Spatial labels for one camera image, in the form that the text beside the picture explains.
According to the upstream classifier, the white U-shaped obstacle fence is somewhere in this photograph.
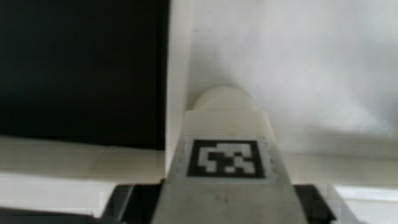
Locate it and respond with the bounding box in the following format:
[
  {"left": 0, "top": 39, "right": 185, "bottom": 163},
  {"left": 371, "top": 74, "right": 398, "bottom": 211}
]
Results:
[{"left": 0, "top": 136, "right": 165, "bottom": 217}]

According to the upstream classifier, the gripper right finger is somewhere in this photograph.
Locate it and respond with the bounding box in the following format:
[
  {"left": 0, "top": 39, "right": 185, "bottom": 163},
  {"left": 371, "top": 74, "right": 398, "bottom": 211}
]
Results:
[{"left": 293, "top": 184, "right": 355, "bottom": 224}]

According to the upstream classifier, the white square tabletop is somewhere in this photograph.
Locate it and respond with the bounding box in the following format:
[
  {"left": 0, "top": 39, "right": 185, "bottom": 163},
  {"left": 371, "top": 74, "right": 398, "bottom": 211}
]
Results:
[{"left": 167, "top": 0, "right": 398, "bottom": 224}]

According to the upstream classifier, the white table leg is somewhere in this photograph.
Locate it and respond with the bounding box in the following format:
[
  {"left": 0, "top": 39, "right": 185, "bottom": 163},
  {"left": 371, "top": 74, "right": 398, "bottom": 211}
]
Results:
[{"left": 151, "top": 86, "right": 307, "bottom": 224}]

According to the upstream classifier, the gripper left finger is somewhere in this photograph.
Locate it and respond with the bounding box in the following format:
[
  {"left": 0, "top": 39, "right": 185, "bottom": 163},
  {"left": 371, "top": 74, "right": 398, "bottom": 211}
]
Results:
[{"left": 99, "top": 183, "right": 162, "bottom": 224}]

